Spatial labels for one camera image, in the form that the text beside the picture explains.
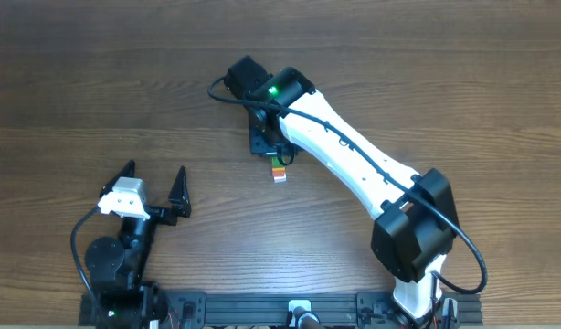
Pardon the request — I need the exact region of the mounting rail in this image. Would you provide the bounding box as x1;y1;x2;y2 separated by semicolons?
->
79;292;483;329

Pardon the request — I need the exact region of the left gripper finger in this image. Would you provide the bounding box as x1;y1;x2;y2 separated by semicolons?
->
100;159;136;197
168;165;193;218

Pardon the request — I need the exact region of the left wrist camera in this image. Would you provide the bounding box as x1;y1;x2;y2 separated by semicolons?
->
97;176;149;220

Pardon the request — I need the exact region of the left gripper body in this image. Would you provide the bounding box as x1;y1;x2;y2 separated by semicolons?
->
147;206;179;227

